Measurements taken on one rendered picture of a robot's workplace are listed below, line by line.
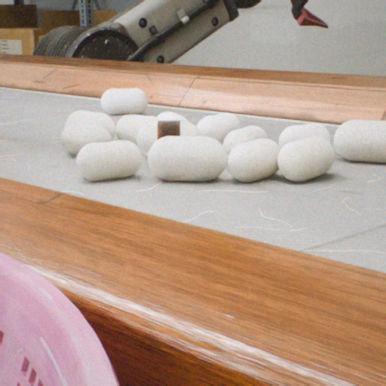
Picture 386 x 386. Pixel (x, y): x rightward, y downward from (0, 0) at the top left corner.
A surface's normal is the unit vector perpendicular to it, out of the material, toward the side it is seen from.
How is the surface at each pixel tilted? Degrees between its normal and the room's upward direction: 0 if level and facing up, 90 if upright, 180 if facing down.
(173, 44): 91
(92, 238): 0
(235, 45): 90
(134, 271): 0
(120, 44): 89
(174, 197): 0
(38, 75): 45
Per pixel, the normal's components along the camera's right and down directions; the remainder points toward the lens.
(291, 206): 0.00, -0.97
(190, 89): -0.48, -0.56
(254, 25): -0.70, 0.17
